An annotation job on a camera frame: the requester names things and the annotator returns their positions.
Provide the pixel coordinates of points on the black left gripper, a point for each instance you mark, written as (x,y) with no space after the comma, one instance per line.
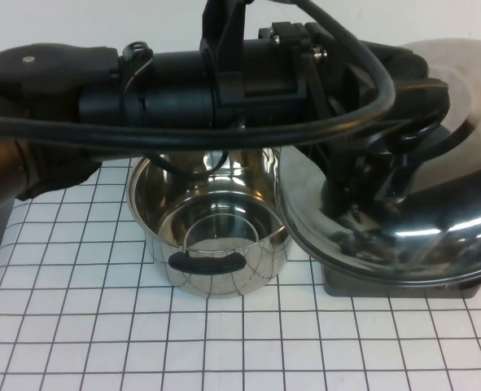
(358,89)

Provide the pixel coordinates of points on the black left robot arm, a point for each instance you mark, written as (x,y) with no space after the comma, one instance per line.
(175,81)

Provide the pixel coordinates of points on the steel pot lid black knob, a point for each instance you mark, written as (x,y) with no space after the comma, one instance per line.
(447,228)

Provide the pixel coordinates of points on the stainless steel cooking pot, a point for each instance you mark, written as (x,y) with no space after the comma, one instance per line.
(224,277)

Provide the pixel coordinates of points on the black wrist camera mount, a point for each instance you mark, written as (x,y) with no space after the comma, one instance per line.
(224,53)

